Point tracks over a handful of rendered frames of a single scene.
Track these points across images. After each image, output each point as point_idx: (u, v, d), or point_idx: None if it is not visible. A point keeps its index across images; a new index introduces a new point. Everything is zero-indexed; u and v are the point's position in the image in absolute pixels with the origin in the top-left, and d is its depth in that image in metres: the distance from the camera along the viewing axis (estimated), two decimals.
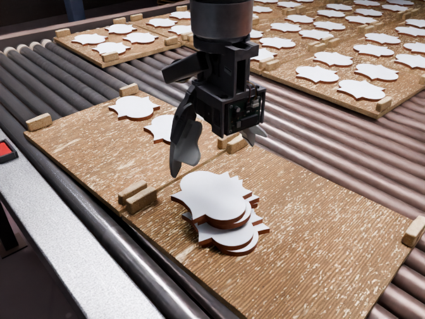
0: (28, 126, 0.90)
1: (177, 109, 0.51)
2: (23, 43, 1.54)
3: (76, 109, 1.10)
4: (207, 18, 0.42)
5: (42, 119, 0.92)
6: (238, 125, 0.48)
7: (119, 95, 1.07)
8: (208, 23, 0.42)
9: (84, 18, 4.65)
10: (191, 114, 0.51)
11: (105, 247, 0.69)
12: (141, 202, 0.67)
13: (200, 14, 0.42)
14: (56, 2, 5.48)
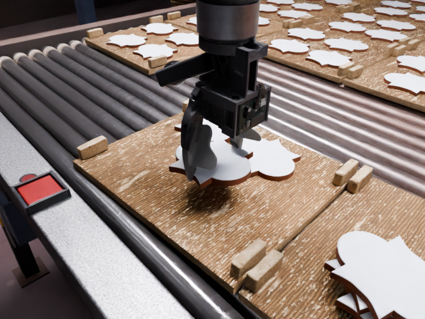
0: (80, 153, 0.70)
1: (183, 118, 0.50)
2: (49, 45, 1.34)
3: (127, 126, 0.90)
4: (220, 21, 0.41)
5: (97, 143, 0.72)
6: (248, 125, 0.49)
7: (183, 111, 0.87)
8: (220, 25, 0.42)
9: (95, 18, 4.45)
10: (198, 119, 0.51)
11: None
12: (267, 275, 0.47)
13: (211, 17, 0.42)
14: (64, 1, 5.28)
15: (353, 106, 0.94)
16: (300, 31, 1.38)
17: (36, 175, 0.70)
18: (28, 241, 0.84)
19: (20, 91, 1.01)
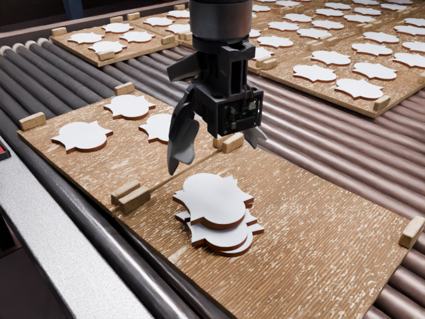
0: (21, 125, 0.89)
1: (176, 107, 0.51)
2: (19, 42, 1.53)
3: (71, 107, 1.09)
4: (203, 18, 0.42)
5: (36, 118, 0.91)
6: (233, 126, 0.48)
7: (115, 94, 1.06)
8: (204, 23, 0.42)
9: (83, 18, 4.64)
10: (190, 113, 0.51)
11: (98, 248, 0.68)
12: (135, 202, 0.66)
13: (197, 14, 0.42)
14: (55, 2, 5.47)
15: None
16: None
17: None
18: None
19: None
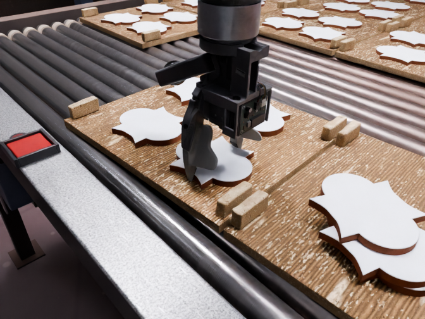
0: (71, 112, 0.70)
1: (184, 118, 0.50)
2: (44, 24, 1.34)
3: None
4: (221, 21, 0.41)
5: (88, 103, 0.72)
6: (248, 125, 0.49)
7: None
8: (222, 25, 0.42)
9: None
10: (199, 119, 0.51)
11: None
12: (252, 212, 0.48)
13: (213, 17, 0.41)
14: None
15: (344, 75, 0.94)
16: (295, 11, 1.38)
17: None
18: (20, 206, 0.84)
19: (14, 62, 1.01)
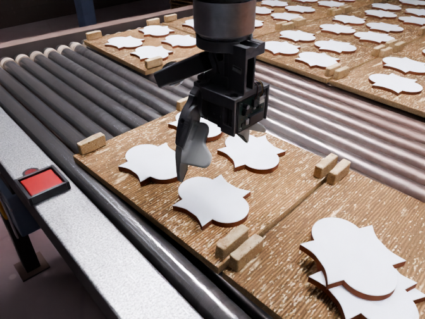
0: (80, 149, 0.75)
1: (181, 112, 0.50)
2: (50, 47, 1.39)
3: (123, 124, 0.95)
4: (216, 18, 0.42)
5: (95, 140, 0.77)
6: (247, 123, 0.49)
7: (177, 109, 0.92)
8: (217, 23, 0.42)
9: (94, 18, 4.50)
10: (197, 116, 0.50)
11: (198, 313, 0.54)
12: (248, 256, 0.52)
13: (208, 15, 0.42)
14: (64, 2, 5.33)
15: (338, 105, 0.99)
16: (292, 33, 1.43)
17: (38, 169, 0.76)
18: (30, 232, 0.89)
19: (23, 90, 1.06)
